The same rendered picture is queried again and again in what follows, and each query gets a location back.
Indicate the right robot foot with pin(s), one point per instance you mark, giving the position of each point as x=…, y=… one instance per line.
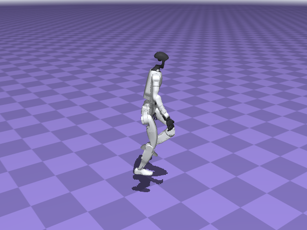
x=143, y=171

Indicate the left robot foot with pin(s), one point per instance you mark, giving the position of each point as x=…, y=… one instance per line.
x=143, y=148

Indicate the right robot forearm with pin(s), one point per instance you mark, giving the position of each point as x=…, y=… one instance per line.
x=160, y=107

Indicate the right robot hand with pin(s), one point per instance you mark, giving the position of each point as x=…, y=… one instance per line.
x=169, y=123

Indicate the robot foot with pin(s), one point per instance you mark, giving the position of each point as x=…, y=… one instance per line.
x=143, y=171
x=143, y=148

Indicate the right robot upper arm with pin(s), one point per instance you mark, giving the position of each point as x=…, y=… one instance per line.
x=155, y=86

